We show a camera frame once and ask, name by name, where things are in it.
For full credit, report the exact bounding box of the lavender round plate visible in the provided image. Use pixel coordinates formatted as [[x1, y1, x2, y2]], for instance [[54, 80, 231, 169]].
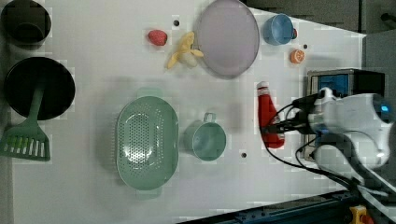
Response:
[[196, 0, 260, 77]]

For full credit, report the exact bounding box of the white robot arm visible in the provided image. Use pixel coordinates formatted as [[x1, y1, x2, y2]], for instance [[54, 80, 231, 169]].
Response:
[[260, 88, 395, 199]]

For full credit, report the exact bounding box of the blue bowl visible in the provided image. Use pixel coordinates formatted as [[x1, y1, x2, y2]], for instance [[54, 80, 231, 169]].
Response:
[[263, 14, 294, 46]]

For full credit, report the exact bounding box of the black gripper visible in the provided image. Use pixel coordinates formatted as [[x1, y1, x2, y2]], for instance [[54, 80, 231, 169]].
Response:
[[260, 113, 312, 134]]

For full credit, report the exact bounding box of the green spatula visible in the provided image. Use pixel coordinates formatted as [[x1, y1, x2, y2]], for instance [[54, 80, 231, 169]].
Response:
[[0, 88, 50, 161]]

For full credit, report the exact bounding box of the red ketchup bottle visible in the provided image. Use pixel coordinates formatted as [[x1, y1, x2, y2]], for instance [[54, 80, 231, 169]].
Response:
[[257, 81, 285, 148]]

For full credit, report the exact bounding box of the green mug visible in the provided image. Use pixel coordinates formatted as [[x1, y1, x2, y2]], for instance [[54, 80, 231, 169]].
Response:
[[184, 112, 227, 161]]

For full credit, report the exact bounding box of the red toy strawberry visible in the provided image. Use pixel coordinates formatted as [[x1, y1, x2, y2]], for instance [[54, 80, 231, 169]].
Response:
[[292, 29, 298, 39], [148, 30, 167, 46]]

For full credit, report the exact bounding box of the black cup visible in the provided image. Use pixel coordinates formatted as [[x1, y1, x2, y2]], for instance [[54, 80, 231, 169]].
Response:
[[1, 0, 51, 45]]

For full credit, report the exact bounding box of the yellow toy banana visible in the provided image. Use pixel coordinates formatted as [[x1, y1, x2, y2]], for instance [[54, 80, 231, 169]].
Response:
[[166, 32, 204, 69]]

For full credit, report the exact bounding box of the toy orange half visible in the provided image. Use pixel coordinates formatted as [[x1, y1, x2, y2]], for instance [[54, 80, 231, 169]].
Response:
[[290, 49, 305, 63]]

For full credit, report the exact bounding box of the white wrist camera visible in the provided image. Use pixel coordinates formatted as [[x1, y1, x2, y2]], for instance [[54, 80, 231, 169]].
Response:
[[292, 87, 339, 110]]

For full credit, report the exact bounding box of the green strainer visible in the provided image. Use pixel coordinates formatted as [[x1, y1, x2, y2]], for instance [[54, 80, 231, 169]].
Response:
[[115, 88, 179, 198]]

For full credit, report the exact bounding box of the black bowl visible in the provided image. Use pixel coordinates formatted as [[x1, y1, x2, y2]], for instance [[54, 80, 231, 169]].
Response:
[[4, 57, 76, 120]]

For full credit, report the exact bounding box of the black cable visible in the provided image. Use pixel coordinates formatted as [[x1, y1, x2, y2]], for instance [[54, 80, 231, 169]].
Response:
[[264, 102, 359, 188]]

